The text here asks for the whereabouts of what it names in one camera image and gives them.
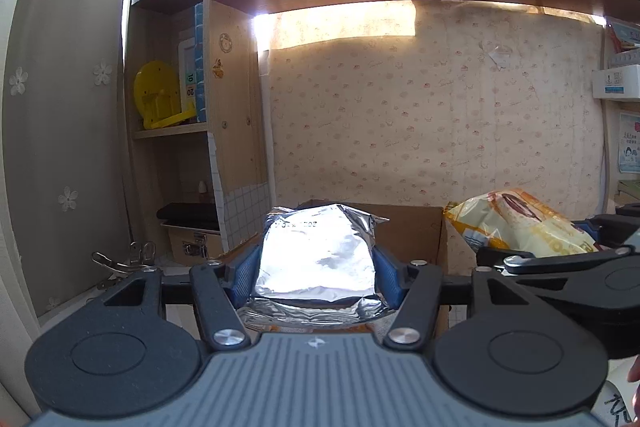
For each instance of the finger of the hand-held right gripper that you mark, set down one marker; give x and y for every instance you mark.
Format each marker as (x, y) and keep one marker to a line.
(500, 257)
(592, 232)

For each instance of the flowered lace curtain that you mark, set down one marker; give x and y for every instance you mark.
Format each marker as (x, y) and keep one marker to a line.
(60, 107)

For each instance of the brown cardboard box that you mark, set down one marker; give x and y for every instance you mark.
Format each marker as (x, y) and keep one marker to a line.
(415, 232)

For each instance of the white grid desktop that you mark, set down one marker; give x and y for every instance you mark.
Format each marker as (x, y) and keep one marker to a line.
(460, 327)

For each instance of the wooden shelf unit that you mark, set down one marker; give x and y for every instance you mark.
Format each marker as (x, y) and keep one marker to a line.
(240, 107)

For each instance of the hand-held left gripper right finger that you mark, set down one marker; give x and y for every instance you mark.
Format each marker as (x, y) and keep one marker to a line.
(386, 274)

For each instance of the black flat case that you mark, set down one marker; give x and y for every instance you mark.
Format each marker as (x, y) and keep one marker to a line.
(187, 213)

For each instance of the white blue box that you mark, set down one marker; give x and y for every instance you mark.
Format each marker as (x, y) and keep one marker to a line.
(617, 82)

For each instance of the stack of paper packets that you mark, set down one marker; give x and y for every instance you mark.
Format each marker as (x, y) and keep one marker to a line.
(625, 42)

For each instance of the yellow white snack packet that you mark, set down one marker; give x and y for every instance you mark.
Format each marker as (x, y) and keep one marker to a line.
(525, 222)

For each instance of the silver foil packet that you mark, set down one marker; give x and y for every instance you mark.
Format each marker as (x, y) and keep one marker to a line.
(315, 252)

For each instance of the round cartoon sticker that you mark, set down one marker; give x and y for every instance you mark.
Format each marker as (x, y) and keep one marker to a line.
(226, 43)

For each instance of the yellow bear sticker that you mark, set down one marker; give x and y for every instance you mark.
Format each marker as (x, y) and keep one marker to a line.
(217, 69)

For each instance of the person's right hand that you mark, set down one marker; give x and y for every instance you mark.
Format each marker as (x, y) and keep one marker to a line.
(636, 372)

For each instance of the printed card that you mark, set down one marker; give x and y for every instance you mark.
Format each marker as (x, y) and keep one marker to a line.
(630, 142)

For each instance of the wooden box with metal latch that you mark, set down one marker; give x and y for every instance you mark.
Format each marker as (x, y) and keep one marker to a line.
(180, 242)

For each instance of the blue white patterned strip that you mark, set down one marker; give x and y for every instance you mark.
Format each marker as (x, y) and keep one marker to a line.
(200, 62)

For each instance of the white framed number board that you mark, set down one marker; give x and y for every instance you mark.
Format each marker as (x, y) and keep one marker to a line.
(186, 62)

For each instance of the metal spring clip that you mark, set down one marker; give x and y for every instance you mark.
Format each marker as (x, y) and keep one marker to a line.
(112, 263)
(144, 253)

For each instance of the white grid adhesive paper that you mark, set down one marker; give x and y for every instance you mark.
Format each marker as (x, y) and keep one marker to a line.
(245, 217)

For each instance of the yellow plastic toy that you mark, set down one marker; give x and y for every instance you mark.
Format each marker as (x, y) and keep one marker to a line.
(155, 92)

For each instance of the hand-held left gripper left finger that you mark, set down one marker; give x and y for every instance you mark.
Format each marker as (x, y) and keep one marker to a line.
(246, 274)

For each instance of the paper with black scribbles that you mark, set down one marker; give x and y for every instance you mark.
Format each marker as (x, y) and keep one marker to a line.
(620, 407)

